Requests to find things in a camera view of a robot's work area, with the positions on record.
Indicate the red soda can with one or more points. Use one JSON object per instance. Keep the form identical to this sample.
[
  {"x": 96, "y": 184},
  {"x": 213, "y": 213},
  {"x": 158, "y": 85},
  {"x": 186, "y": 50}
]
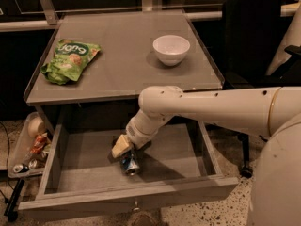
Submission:
[{"x": 37, "y": 147}]

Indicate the open grey top drawer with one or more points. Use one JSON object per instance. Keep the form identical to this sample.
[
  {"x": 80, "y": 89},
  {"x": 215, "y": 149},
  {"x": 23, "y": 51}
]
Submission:
[{"x": 81, "y": 179}]

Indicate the clear plastic bin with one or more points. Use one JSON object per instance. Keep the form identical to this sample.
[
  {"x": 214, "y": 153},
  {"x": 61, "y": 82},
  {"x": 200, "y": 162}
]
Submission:
[{"x": 24, "y": 142}]

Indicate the silver blue redbull can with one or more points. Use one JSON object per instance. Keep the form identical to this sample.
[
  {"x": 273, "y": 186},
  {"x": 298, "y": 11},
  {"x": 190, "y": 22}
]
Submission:
[{"x": 129, "y": 163}]

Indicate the black stand leg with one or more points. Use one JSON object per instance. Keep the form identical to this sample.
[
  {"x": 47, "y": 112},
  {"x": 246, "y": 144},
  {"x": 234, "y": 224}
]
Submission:
[{"x": 10, "y": 213}]

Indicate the white bowl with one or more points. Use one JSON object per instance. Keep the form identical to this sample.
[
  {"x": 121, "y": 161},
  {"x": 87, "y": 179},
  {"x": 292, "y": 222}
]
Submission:
[{"x": 171, "y": 49}]

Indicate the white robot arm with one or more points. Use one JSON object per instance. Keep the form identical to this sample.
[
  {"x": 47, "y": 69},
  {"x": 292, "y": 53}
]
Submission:
[{"x": 273, "y": 112}]

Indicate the black office chair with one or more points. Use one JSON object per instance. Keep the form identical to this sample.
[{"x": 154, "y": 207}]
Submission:
[{"x": 251, "y": 36}]

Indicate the green chip bag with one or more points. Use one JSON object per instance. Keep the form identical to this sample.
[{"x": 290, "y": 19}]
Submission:
[{"x": 69, "y": 60}]

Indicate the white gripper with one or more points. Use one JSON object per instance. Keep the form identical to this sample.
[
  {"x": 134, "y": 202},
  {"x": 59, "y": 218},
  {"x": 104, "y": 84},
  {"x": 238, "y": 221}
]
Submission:
[{"x": 136, "y": 136}]

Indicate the metal railing bar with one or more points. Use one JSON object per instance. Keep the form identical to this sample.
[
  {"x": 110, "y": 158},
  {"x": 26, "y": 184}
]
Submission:
[{"x": 26, "y": 15}]

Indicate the grey cabinet with top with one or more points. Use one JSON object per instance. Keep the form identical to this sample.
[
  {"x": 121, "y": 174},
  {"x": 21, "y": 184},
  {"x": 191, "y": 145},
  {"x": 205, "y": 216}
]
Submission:
[{"x": 126, "y": 64}]

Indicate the white round cup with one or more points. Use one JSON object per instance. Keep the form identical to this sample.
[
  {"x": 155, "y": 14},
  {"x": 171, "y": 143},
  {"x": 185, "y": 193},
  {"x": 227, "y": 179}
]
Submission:
[{"x": 36, "y": 127}]

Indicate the black topped can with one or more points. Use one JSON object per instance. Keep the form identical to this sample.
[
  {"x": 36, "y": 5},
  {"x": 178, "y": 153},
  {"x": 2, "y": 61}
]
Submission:
[{"x": 20, "y": 168}]

